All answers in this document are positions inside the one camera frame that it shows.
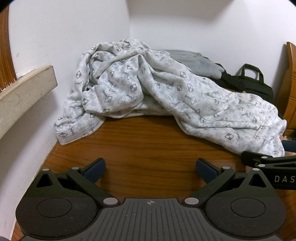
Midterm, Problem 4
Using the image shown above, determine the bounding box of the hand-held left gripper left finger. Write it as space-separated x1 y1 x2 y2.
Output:
32 158 121 207

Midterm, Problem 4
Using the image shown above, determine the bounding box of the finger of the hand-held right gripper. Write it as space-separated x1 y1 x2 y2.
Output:
241 151 296 168
281 139 296 153

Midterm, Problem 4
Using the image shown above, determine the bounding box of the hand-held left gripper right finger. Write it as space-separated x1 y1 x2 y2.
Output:
181 158 269 207

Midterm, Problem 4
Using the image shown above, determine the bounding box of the white checker print garment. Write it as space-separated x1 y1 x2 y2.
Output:
54 37 287 156

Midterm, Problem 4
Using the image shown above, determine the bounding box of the wooden furniture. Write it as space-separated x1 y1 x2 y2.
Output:
276 42 296 137

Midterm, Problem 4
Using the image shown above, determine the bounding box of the black handbag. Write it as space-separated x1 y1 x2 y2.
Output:
236 64 274 102

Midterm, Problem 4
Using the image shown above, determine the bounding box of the beige window sill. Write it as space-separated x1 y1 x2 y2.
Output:
0 65 58 139

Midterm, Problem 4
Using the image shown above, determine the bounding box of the grey printed sweatshirt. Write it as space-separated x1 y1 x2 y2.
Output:
159 49 225 79

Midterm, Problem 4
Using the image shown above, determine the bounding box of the wooden window frame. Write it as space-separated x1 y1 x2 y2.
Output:
0 5 17 91

